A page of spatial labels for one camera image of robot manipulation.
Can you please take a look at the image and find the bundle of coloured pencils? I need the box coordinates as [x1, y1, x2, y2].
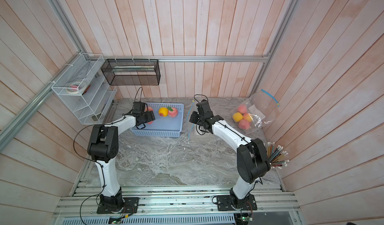
[266, 142, 290, 169]

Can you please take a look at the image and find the white wire mesh shelf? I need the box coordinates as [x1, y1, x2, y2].
[52, 53, 117, 125]

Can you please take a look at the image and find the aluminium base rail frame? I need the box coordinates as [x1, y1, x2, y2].
[53, 183, 300, 218]

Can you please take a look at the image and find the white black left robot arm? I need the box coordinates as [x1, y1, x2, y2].
[87, 102, 155, 202]

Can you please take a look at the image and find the black mesh wall basket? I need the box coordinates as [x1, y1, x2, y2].
[101, 58, 161, 86]

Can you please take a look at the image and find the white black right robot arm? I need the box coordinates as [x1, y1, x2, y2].
[190, 99, 271, 204]

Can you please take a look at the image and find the clear zip-top bag blue zipper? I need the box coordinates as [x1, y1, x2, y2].
[230, 89, 281, 134]

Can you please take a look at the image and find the large pink peach front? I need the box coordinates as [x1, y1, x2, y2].
[237, 104, 248, 114]

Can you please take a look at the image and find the yellow red peach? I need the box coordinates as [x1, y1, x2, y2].
[233, 112, 243, 123]

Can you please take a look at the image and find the light blue plastic basket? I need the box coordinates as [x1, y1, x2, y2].
[131, 103, 184, 138]

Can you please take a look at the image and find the tape roll on shelf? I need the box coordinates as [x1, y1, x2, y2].
[65, 81, 86, 95]

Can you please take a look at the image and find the orange peach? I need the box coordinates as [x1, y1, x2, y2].
[243, 113, 253, 123]

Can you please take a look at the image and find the yellow mango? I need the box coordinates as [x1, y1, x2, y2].
[158, 107, 169, 117]

